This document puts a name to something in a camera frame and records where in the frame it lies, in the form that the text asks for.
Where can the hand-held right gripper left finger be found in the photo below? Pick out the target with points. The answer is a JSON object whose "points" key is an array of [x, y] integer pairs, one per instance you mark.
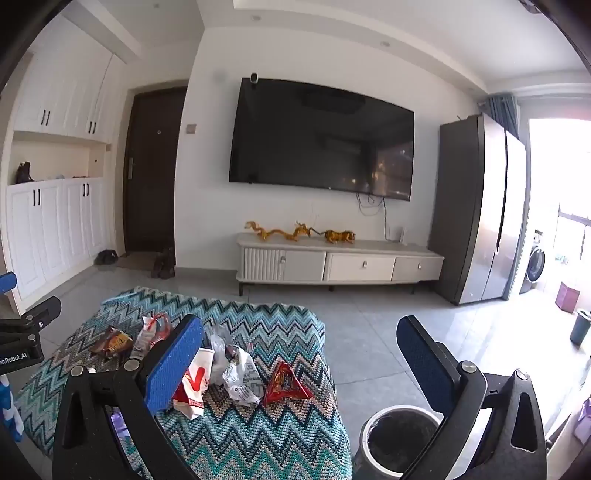
{"points": [[173, 364]]}

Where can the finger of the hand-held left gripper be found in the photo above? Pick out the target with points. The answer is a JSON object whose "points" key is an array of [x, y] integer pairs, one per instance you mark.
{"points": [[7, 282], [37, 316]]}

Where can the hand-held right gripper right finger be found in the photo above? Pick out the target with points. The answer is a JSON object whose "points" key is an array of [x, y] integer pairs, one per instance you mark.
{"points": [[427, 367]]}

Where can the white red paper bag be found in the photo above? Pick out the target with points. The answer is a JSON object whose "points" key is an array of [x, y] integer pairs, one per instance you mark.
{"points": [[196, 390]]}

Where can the dark wrapper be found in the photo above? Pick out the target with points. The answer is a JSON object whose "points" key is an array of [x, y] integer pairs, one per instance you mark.
{"points": [[236, 353]]}

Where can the white rimmed trash can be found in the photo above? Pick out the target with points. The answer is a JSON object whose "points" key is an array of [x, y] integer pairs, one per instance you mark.
{"points": [[392, 443]]}

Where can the red white snack wrapper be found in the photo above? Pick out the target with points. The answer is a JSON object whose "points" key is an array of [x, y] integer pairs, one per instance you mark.
{"points": [[148, 333]]}

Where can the crumpled clear plastic bag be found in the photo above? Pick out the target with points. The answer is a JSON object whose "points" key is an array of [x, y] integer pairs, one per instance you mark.
{"points": [[216, 341]]}

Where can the blue white cloth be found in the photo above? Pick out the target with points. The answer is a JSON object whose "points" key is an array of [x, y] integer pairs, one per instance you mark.
{"points": [[10, 410]]}

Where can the brown snack packet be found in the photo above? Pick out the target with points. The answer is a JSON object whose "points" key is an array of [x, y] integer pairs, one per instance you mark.
{"points": [[111, 344]]}

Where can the white crumpled wrapper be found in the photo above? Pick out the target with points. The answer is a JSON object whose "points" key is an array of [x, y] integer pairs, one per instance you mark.
{"points": [[242, 381]]}

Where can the dark pair of shoes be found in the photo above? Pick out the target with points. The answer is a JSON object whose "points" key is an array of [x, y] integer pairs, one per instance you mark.
{"points": [[107, 257]]}

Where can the brown pair of shoes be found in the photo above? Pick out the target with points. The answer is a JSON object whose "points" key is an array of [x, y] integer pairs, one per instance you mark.
{"points": [[164, 264]]}

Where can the dark handbag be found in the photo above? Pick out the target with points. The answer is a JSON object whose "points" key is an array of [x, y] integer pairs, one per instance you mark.
{"points": [[24, 173]]}

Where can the red triangular snack packet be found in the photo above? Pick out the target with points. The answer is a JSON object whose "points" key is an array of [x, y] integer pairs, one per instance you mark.
{"points": [[284, 385]]}

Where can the zigzag knitted blanket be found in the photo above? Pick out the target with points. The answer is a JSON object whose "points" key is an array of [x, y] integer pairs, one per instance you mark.
{"points": [[258, 438]]}

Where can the white television cabinet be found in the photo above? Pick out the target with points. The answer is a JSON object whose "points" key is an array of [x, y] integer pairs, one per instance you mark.
{"points": [[360, 267]]}

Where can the white router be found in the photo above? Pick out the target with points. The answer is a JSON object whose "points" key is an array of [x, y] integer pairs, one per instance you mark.
{"points": [[398, 235]]}

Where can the front loading washing machine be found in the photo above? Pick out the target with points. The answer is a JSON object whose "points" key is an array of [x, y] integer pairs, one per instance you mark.
{"points": [[534, 265]]}

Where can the purple storage box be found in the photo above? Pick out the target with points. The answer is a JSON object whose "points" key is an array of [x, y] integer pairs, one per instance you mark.
{"points": [[568, 297]]}

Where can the golden tiger figurine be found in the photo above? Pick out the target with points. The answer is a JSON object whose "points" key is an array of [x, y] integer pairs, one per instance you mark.
{"points": [[339, 237]]}

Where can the dark plastic bin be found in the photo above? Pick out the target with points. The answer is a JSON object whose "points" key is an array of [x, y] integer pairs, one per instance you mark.
{"points": [[581, 327]]}

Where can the long golden dragon figurine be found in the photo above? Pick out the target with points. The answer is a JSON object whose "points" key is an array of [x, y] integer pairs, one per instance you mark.
{"points": [[272, 233]]}

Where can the purple plastic bag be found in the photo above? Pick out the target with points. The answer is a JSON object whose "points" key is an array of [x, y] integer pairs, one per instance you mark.
{"points": [[584, 417]]}

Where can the silver refrigerator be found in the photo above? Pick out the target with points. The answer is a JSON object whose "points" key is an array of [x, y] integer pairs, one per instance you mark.
{"points": [[480, 207]]}

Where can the dark brown entrance door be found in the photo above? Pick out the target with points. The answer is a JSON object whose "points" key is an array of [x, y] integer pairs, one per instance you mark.
{"points": [[152, 175]]}

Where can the short golden dragon figurine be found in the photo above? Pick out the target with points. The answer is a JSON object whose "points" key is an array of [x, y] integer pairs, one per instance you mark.
{"points": [[307, 230]]}

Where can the grey blue curtain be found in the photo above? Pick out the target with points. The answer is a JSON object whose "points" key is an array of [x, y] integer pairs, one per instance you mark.
{"points": [[503, 113]]}

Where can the white wall cabinet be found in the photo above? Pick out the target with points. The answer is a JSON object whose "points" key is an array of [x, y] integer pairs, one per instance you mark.
{"points": [[60, 92]]}

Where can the wall mounted television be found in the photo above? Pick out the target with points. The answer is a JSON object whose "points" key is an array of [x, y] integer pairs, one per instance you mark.
{"points": [[318, 138]]}

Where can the small white security camera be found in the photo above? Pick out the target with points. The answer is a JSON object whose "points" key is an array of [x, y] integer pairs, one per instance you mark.
{"points": [[254, 78]]}

